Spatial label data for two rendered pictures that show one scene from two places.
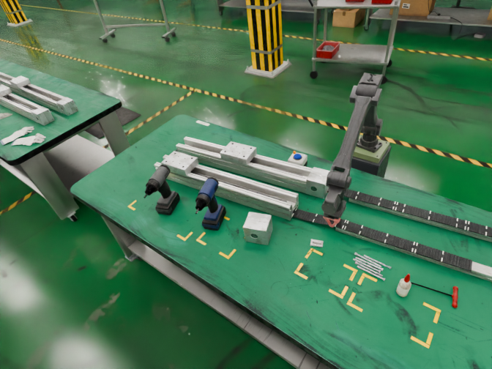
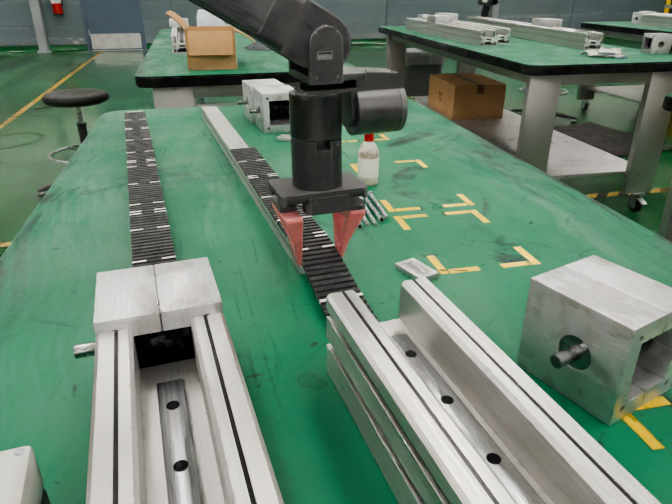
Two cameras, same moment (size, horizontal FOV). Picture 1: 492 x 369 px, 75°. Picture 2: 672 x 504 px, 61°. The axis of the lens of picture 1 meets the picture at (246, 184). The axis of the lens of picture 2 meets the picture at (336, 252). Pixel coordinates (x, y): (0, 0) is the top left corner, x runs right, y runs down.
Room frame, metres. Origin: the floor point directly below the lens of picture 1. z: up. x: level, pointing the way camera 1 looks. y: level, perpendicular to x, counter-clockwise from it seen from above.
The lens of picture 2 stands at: (1.39, 0.03, 1.11)
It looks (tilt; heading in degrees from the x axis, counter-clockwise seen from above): 26 degrees down; 215
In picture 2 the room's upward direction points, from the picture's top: straight up
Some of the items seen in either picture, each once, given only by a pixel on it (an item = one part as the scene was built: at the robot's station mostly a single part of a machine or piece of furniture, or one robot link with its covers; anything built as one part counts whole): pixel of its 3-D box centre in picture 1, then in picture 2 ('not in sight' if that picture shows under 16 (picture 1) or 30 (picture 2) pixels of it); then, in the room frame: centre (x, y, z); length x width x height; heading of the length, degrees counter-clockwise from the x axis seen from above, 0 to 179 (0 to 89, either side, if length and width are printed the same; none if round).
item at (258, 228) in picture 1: (258, 226); (592, 337); (0.91, -0.03, 0.83); 0.11 x 0.10 x 0.10; 157
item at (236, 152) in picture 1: (239, 154); not in sight; (1.38, 0.01, 0.87); 0.16 x 0.11 x 0.07; 54
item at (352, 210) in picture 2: (333, 217); (328, 223); (0.88, -0.34, 0.85); 0.07 x 0.07 x 0.09; 54
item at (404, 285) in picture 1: (405, 283); (368, 152); (0.54, -0.49, 0.84); 0.04 x 0.04 x 0.12
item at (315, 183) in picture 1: (319, 181); (149, 334); (1.13, -0.35, 0.83); 0.12 x 0.09 x 0.10; 144
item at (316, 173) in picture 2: (335, 203); (316, 167); (0.89, -0.35, 0.92); 0.10 x 0.07 x 0.07; 144
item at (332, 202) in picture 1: (334, 193); (349, 80); (0.85, -0.33, 1.02); 0.12 x 0.09 x 0.12; 145
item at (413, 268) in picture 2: (316, 243); (416, 270); (0.81, -0.25, 0.78); 0.05 x 0.03 x 0.01; 67
